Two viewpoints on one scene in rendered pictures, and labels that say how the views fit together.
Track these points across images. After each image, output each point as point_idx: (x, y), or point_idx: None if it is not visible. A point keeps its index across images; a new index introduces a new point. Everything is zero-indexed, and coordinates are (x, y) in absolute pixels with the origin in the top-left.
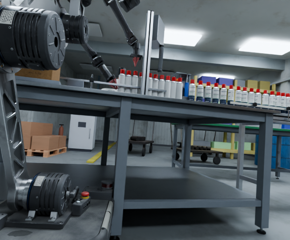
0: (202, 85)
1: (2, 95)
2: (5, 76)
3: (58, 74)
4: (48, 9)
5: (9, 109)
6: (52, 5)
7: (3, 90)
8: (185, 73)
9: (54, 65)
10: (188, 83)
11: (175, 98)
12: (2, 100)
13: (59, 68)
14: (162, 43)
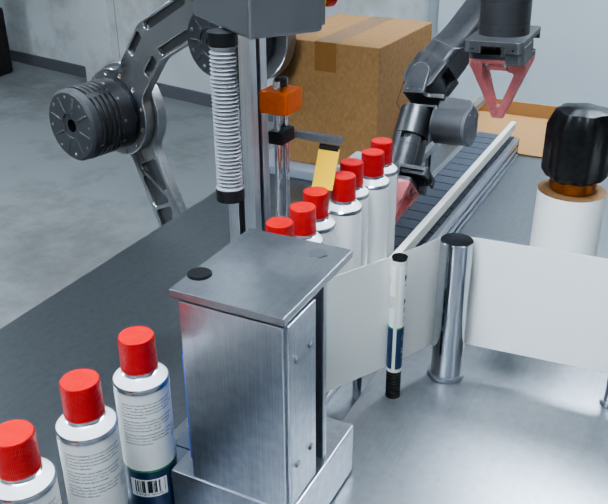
0: (56, 422)
1: (142, 178)
2: (141, 155)
3: (358, 133)
4: (178, 29)
5: (163, 197)
6: (188, 12)
7: (142, 171)
8: (200, 265)
9: (73, 155)
10: (182, 352)
11: (45, 300)
12: (143, 184)
13: (357, 117)
14: (233, 6)
